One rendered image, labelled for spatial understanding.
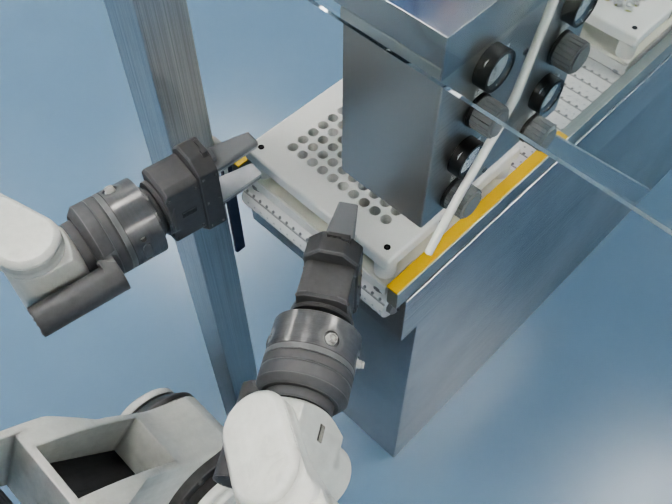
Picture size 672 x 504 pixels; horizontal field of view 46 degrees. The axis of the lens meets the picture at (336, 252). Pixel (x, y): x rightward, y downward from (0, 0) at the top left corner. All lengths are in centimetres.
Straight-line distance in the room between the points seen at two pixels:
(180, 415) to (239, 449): 45
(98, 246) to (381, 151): 30
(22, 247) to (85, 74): 174
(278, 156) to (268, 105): 135
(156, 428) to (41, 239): 37
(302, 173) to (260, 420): 38
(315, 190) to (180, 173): 18
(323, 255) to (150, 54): 27
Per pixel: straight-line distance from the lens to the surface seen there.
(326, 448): 71
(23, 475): 100
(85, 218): 82
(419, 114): 64
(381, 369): 144
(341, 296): 74
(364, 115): 69
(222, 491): 109
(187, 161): 83
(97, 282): 81
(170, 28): 84
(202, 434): 110
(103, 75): 250
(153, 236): 83
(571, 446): 182
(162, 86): 87
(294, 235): 101
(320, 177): 95
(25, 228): 82
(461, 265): 103
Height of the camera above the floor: 164
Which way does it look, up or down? 56 degrees down
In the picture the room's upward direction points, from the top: straight up
